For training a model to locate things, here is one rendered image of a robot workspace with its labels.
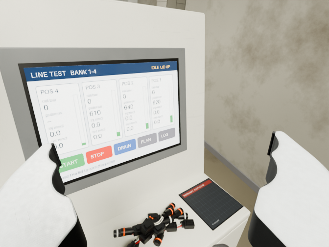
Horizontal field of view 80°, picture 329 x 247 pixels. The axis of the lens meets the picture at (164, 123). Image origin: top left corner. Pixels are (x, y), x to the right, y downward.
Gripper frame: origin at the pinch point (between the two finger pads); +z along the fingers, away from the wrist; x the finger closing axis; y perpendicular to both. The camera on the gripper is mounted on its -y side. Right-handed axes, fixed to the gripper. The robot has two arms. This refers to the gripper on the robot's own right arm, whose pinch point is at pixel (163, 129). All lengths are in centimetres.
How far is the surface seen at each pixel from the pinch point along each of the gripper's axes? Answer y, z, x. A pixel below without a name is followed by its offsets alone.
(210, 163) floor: 154, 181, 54
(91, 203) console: 38, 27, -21
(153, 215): 45, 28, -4
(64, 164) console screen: 23.6, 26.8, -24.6
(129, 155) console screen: 28.4, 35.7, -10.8
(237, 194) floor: 157, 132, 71
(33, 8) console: -9.4, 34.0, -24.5
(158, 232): 45, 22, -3
